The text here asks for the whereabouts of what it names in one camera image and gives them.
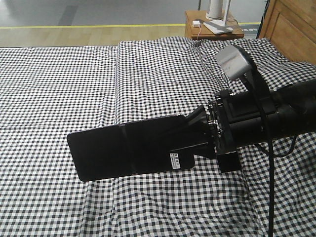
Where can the wooden headboard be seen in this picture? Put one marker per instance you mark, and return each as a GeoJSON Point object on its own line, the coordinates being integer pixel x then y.
{"type": "Point", "coordinates": [290, 25]}

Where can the black smartphone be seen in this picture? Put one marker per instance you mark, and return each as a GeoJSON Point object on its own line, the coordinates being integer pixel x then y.
{"type": "Point", "coordinates": [140, 147]}

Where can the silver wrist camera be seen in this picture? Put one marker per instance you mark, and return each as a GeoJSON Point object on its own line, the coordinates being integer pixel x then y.
{"type": "Point", "coordinates": [234, 61]}

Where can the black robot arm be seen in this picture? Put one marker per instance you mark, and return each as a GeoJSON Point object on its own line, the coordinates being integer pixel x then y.
{"type": "Point", "coordinates": [286, 112]}

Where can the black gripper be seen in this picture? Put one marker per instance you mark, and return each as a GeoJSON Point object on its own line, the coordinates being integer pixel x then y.
{"type": "Point", "coordinates": [239, 124]}

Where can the white desk lamp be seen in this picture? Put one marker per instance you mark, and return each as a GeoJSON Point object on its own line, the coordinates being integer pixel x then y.
{"type": "Point", "coordinates": [219, 26]}

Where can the black white checkered bedsheet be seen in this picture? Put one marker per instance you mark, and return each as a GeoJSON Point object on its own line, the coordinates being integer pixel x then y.
{"type": "Point", "coordinates": [48, 92]}

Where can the small white charger box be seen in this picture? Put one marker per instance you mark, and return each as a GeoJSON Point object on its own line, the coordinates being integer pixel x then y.
{"type": "Point", "coordinates": [195, 23]}

